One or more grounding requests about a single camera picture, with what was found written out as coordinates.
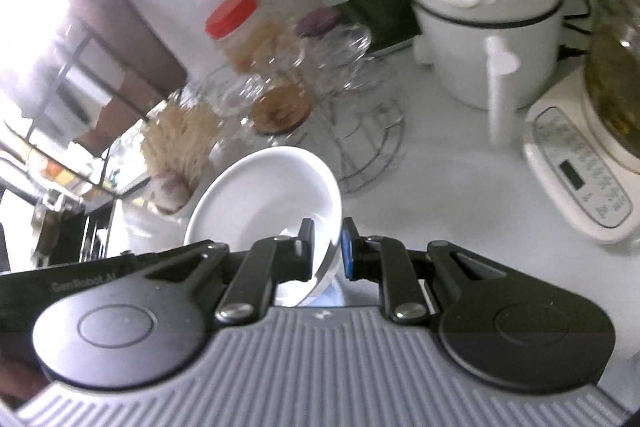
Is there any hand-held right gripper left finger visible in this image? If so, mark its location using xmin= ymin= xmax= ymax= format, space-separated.
xmin=145 ymin=217 xmax=317 ymax=325

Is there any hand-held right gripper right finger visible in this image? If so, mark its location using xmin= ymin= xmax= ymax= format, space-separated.
xmin=340 ymin=217 xmax=501 ymax=325

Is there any pale blue plate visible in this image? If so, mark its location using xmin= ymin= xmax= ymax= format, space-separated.
xmin=272 ymin=277 xmax=351 ymax=308

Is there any white bowl with garlic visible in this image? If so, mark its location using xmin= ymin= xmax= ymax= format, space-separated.
xmin=112 ymin=177 xmax=211 ymax=253

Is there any brown-lidded glass jar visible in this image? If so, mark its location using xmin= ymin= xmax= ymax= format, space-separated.
xmin=250 ymin=84 xmax=313 ymax=135

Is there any purple onion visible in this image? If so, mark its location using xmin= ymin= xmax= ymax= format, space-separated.
xmin=152 ymin=172 xmax=193 ymax=212

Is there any glass cup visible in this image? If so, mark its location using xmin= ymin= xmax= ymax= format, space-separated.
xmin=305 ymin=24 xmax=373 ymax=82
xmin=200 ymin=67 xmax=271 ymax=118

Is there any purple-lidded glass jar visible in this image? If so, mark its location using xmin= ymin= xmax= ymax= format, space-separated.
xmin=295 ymin=6 xmax=343 ymax=38

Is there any white electric pot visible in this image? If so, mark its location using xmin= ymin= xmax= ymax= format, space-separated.
xmin=392 ymin=0 xmax=568 ymax=145

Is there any red-lidded plastic jar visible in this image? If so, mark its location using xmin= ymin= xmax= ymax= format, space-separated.
xmin=205 ymin=0 xmax=273 ymax=75

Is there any glass kettle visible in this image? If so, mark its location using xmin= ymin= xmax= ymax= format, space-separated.
xmin=582 ymin=0 xmax=640 ymax=152

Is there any wire cup rack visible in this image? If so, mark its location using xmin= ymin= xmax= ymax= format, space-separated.
xmin=287 ymin=57 xmax=406 ymax=195

